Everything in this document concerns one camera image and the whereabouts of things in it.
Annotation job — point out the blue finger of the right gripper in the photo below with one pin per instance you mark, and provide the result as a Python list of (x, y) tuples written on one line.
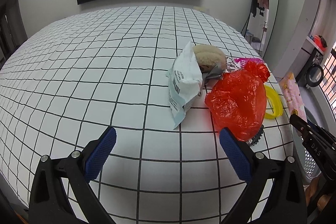
[(301, 126)]

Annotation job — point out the pink snack wrapper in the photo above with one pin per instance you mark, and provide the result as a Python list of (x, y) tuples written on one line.
[(292, 95)]

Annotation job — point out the grey perforated laundry basket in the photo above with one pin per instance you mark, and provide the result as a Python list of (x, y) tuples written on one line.
[(307, 166)]

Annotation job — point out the yellow plastic lid frame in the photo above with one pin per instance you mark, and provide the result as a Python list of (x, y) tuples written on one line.
[(275, 103)]

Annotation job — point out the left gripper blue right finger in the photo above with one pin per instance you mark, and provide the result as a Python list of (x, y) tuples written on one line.
[(286, 201)]

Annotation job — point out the black hair claw clip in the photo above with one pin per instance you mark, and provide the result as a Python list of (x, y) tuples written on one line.
[(254, 140)]

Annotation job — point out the pink plastic mesh basket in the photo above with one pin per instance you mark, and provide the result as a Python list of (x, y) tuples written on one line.
[(242, 61)]

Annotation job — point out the red basin on counter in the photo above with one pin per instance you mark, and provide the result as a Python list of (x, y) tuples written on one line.
[(320, 42)]

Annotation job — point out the front-load washing machine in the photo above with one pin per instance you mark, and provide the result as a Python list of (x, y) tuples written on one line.
[(312, 74)]

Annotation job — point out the standing floor mirror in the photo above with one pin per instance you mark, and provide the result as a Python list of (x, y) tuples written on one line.
[(259, 25)]

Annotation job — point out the red plastic bag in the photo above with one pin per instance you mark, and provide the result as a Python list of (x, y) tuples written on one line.
[(238, 100)]

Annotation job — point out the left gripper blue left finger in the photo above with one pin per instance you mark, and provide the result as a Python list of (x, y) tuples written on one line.
[(48, 199)]

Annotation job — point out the white grid tablecloth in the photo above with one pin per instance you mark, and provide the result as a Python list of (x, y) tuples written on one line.
[(76, 76)]

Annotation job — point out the white plastic mailer bag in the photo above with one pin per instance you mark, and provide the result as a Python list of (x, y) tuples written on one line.
[(184, 83)]

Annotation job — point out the beige plush toy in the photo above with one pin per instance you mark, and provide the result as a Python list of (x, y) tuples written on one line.
[(208, 57)]

